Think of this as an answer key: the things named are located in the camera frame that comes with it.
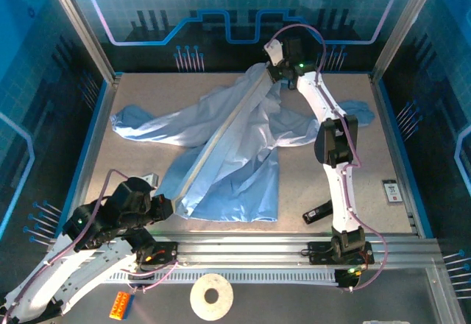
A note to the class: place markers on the light blue zip jacket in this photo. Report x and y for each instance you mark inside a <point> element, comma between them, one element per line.
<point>235,147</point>

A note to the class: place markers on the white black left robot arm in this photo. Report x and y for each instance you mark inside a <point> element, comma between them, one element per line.
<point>84,272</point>

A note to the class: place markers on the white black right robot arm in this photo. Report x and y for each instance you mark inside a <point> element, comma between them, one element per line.
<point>340,199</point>

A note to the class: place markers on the orange toy brick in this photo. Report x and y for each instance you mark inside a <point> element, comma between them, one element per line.
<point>118,305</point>

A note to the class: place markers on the blue toy brick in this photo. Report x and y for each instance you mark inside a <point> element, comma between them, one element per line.
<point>130,307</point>

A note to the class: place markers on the black rectangular device with label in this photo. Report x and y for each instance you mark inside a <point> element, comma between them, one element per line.
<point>316,213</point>

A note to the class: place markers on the small black card white label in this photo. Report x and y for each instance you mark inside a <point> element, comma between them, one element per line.
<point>391,191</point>

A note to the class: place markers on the black controller box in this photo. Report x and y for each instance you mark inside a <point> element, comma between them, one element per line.
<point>346,278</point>

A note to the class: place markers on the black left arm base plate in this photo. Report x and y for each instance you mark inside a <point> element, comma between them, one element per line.
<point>165,252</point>

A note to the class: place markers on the aluminium table side rail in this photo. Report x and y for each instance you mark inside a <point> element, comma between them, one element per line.
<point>92,147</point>
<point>393,147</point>

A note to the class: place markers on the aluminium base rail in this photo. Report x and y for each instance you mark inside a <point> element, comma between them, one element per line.
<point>239,246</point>

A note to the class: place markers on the aluminium frame post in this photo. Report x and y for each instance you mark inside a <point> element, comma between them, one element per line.
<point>82,25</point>
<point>404,25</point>

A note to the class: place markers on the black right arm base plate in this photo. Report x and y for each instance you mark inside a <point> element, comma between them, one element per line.
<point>318,253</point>

